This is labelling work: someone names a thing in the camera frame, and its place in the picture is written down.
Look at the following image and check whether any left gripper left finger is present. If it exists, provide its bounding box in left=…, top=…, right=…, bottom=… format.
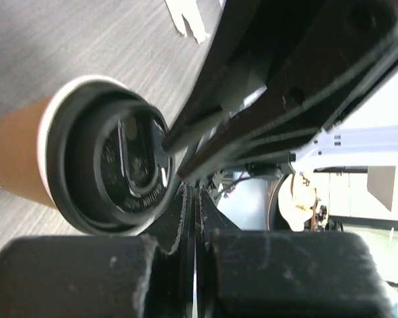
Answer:
left=0, top=185, right=194, bottom=317

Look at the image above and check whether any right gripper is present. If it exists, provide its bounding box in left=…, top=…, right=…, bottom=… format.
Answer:
left=178, top=1, right=398, bottom=180

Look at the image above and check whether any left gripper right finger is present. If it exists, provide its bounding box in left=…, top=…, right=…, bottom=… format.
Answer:
left=195, top=189, right=394, bottom=317

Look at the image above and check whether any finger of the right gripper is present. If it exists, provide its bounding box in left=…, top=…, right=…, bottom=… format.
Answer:
left=163, top=1, right=272, bottom=154

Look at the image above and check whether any black plastic cup lid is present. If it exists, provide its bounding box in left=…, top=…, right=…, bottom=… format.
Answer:
left=44, top=79, right=177, bottom=235

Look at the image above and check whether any brown paper coffee cup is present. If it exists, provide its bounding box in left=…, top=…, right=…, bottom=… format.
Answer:
left=0, top=75, right=176, bottom=237

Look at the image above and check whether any white wrapped straws bundle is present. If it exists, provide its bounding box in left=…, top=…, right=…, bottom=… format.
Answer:
left=165, top=0, right=226, bottom=45

